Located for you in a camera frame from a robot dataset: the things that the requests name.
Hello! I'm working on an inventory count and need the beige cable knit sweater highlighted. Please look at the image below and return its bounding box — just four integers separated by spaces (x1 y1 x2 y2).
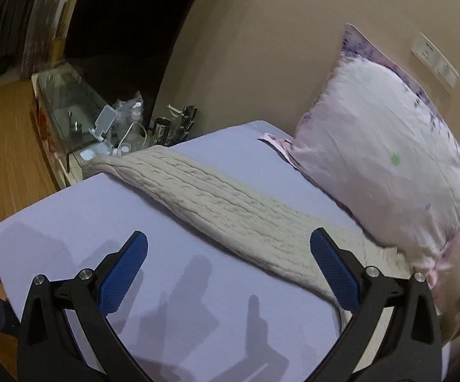
82 145 412 327

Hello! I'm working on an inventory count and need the pink floral pillow left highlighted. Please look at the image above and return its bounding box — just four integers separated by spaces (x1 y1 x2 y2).
257 22 460 315

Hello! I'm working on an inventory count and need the glass top nightstand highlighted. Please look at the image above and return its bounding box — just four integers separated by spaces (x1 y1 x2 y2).
32 63 151 189

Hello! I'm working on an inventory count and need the white phone stand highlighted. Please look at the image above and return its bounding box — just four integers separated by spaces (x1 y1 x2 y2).
89 104 117 142

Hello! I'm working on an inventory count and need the dark metal cup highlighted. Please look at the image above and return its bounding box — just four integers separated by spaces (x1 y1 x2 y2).
153 117 171 146

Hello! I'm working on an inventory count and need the clear plastic bag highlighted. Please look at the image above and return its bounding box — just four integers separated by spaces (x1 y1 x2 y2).
112 91 144 127

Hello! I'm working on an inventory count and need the black bottles cluster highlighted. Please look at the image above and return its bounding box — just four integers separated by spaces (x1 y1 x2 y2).
166 104 198 146

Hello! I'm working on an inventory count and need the white charging cable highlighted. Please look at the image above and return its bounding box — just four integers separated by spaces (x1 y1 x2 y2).
111 121 150 156

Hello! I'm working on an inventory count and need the white wall socket panel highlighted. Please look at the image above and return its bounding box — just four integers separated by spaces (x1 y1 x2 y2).
411 32 459 93

